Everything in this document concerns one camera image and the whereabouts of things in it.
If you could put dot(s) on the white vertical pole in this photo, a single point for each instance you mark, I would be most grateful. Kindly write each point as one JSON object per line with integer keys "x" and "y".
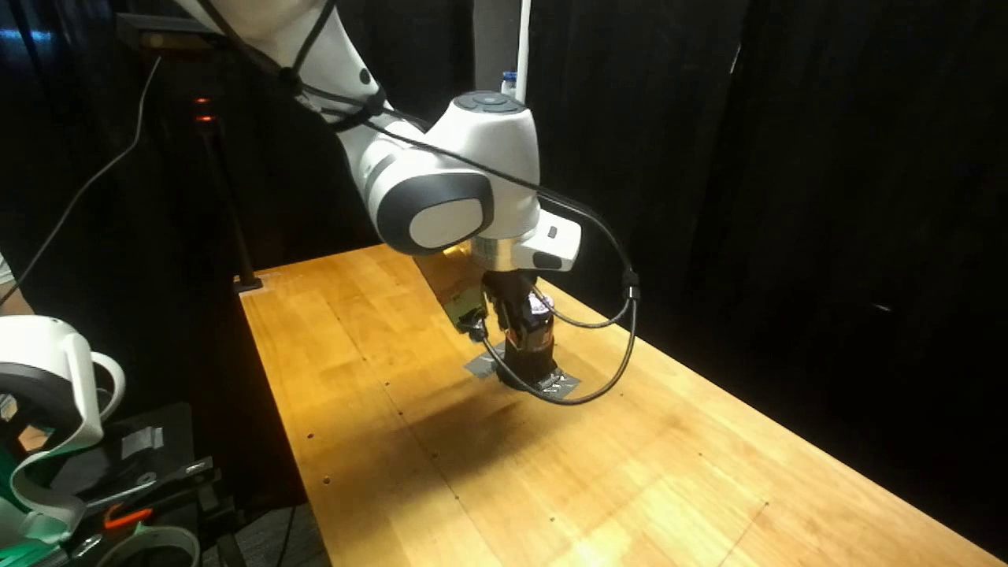
{"x": 522, "y": 58}

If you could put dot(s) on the orange-handled tool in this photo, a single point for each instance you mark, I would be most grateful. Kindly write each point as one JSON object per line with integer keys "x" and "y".
{"x": 116, "y": 520}

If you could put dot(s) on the dark upside-down cup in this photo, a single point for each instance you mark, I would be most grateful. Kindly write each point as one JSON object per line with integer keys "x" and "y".
{"x": 529, "y": 362}

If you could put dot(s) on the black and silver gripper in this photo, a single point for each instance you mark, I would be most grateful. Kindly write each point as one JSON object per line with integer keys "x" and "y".
{"x": 467, "y": 286}

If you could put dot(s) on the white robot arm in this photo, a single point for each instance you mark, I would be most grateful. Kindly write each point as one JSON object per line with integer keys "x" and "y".
{"x": 458, "y": 197}

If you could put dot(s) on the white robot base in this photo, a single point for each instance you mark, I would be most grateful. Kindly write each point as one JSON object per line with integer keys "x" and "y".
{"x": 50, "y": 369}

